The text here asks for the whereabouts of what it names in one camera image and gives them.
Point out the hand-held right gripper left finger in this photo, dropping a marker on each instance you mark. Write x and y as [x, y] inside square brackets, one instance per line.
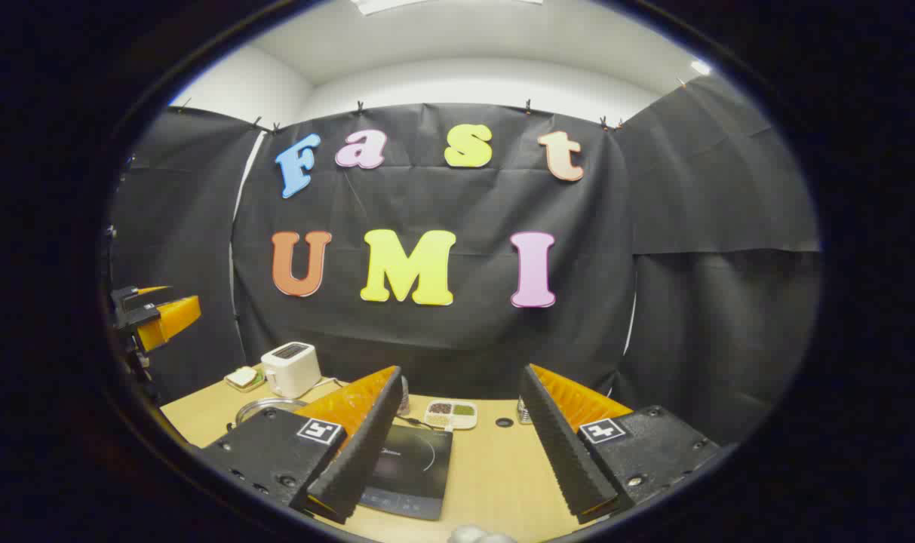
[366, 452]

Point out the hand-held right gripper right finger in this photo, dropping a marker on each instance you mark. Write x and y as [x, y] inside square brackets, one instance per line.
[563, 452]

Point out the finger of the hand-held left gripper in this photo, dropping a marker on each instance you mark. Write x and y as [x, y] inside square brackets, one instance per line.
[163, 320]
[125, 296]

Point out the black induction cooktop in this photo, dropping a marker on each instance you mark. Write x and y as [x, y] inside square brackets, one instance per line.
[416, 467]

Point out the stainless steel pot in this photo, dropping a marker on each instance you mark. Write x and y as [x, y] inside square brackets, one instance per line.
[261, 407]

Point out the silver colourful drink bottle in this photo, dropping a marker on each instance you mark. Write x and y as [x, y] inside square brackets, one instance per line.
[404, 396]

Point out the white divided bean dish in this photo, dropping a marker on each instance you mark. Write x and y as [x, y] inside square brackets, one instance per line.
[451, 414]

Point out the toast sandwich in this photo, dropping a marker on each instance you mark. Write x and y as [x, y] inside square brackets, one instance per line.
[241, 375]

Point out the small white sandwich tray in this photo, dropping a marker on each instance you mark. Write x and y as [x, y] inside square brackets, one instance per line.
[247, 388]

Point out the white toaster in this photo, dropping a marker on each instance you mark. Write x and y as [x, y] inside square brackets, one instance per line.
[291, 369]

